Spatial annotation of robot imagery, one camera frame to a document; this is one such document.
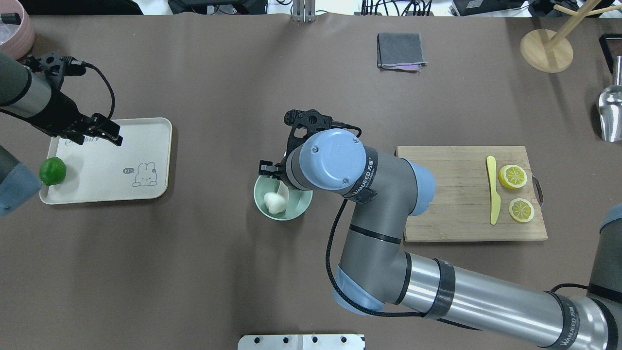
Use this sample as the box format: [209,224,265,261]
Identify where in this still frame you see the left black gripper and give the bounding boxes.
[31,92,123,146]

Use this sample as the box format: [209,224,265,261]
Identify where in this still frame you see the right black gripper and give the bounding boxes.
[259,155,292,181]

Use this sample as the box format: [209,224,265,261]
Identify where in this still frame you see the white steamed bun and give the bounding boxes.
[263,192,289,215]

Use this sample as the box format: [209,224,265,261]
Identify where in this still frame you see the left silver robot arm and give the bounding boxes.
[0,52,123,216]

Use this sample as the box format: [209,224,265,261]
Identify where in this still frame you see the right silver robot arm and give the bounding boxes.
[259,129,621,350]

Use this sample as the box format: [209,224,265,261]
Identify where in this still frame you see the mint green bowl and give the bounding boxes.
[253,176,313,221]

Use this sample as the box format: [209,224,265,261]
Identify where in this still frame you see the pink bowl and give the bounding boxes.
[0,0,35,60]

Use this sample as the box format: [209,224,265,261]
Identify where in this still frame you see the cream rabbit tray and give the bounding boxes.
[39,117,173,205]

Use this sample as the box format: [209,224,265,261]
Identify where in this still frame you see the green lime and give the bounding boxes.
[38,157,67,186]

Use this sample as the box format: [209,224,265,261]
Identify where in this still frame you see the grey folded cloth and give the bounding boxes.
[376,33,428,72]

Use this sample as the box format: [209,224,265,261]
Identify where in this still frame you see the bamboo cutting board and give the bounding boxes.
[396,145,547,242]

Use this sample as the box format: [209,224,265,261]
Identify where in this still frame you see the yellow plastic knife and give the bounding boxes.
[486,156,501,225]

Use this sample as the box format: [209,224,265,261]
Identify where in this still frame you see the lemon slice near knife tip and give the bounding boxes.
[508,198,535,223]

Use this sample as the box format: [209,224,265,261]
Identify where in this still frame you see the wooden mug tree stand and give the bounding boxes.
[519,0,622,73]

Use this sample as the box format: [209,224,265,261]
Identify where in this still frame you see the stainless steel scoop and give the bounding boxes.
[598,56,622,142]

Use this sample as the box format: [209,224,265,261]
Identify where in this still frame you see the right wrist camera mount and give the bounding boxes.
[284,109,362,156]

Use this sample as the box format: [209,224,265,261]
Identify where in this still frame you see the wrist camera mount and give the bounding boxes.
[23,52,87,89]
[284,109,362,156]

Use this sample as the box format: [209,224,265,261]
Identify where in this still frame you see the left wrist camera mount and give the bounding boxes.
[23,52,87,89]

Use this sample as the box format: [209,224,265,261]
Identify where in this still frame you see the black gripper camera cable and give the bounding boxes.
[325,122,423,318]

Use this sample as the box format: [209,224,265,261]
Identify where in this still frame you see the aluminium frame post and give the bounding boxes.
[291,0,317,23]

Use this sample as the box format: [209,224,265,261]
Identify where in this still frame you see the lemon slice near knife handle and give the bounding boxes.
[498,164,527,189]

